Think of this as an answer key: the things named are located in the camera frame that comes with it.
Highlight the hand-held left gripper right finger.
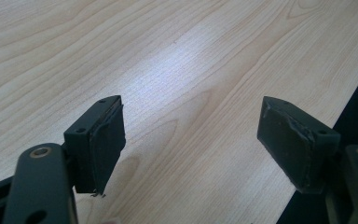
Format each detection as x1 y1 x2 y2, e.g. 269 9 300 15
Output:
256 95 342 195

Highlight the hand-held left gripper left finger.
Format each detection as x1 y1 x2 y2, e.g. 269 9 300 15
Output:
62 94 127 198

